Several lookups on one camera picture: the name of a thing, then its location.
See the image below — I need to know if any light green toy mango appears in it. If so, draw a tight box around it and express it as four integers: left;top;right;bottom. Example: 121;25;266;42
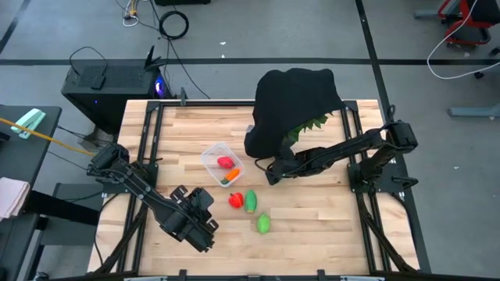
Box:
256;212;272;235

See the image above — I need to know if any white and yellow cable bundle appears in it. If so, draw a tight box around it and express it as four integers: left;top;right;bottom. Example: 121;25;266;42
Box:
115;0;157;29

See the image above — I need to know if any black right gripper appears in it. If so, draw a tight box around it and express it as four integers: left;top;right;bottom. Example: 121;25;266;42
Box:
265;137;305;187

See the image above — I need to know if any small black box with cable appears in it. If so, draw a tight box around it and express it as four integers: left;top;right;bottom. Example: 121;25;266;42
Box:
69;46;109;91

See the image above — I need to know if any mint green stapler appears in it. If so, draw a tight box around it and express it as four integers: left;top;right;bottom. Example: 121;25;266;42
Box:
10;108;47;140

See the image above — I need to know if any black computer tower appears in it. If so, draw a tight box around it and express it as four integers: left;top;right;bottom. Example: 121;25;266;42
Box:
61;59;167;136

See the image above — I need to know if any green leafy plant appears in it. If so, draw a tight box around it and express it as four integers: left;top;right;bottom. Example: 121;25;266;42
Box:
287;111;335;144

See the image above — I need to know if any black side table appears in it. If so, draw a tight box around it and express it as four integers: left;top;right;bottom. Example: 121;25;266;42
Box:
0;104;63;281

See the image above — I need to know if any black metal table frame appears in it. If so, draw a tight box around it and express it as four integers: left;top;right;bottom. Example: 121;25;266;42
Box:
93;99;421;274

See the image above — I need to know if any grey desk foot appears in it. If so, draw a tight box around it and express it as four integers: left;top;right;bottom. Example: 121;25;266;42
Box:
448;103;500;119

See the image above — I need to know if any dark green toy cucumber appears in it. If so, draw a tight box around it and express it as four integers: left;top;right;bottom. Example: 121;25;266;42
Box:
244;189;258;215

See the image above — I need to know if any black box at floor edge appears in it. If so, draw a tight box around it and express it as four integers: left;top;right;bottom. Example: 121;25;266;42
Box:
155;0;211;6

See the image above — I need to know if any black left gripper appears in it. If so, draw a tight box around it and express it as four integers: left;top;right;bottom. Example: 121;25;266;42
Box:
170;184;220;236

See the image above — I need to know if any clear plastic tupperware container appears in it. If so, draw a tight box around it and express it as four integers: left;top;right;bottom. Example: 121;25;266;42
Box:
199;141;245;188

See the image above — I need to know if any red and black cart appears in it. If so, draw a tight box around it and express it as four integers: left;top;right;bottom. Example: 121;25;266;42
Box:
437;0;500;48

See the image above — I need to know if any pink cloth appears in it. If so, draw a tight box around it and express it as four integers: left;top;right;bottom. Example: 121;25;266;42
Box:
0;176;31;220

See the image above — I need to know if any black wifi antenna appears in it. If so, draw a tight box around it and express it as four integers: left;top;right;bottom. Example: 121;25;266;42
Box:
144;44;167;72

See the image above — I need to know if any long black floor cable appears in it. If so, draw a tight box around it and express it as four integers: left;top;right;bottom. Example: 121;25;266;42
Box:
148;0;212;101

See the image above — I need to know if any white floor cable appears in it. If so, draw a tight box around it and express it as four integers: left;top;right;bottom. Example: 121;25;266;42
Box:
426;0;500;81

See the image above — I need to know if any orange toy carrot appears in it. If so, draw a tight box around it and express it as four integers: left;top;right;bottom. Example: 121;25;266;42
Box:
220;168;241;186

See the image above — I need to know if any coiled black cable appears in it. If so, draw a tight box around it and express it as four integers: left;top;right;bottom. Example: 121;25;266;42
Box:
159;10;190;41

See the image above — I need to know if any black cloth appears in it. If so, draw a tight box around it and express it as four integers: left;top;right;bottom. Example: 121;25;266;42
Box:
243;67;347;160

